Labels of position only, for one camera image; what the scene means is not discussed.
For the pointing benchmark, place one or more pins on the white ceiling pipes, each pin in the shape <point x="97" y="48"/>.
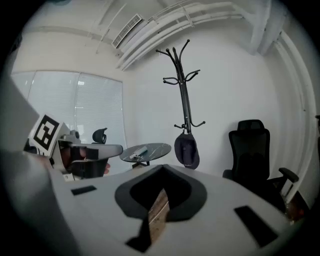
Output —
<point x="175" y="22"/>

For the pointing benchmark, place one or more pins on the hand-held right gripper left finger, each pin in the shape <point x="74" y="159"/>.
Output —
<point x="100" y="212"/>

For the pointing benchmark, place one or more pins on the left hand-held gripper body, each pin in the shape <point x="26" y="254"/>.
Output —
<point x="47" y="133"/>

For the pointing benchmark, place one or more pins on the white ceiling duct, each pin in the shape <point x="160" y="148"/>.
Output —
<point x="267" y="25"/>

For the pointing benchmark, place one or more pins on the black office chair with headrest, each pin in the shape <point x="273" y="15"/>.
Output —
<point x="99" y="136"/>

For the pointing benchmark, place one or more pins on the white window blinds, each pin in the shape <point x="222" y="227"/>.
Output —
<point x="87" y="105"/>

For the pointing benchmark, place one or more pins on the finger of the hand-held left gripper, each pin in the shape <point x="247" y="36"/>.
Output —
<point x="110" y="150"/>

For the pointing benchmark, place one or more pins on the black high-back office chair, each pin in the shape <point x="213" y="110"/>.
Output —
<point x="250" y="150"/>

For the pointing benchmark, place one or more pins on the black metal coat rack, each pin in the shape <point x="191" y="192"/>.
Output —
<point x="184" y="100"/>

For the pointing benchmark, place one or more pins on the black marble round table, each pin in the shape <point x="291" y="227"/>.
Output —
<point x="150" y="151"/>

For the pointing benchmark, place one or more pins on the white wall pipes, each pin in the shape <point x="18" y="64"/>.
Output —
<point x="300" y="100"/>

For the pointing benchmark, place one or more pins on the white air vent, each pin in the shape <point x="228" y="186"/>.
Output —
<point x="128" y="30"/>

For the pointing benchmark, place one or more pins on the dark cap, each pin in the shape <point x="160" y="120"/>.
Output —
<point x="186" y="152"/>

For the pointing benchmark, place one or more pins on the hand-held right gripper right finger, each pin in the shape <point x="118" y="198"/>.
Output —
<point x="212" y="237"/>

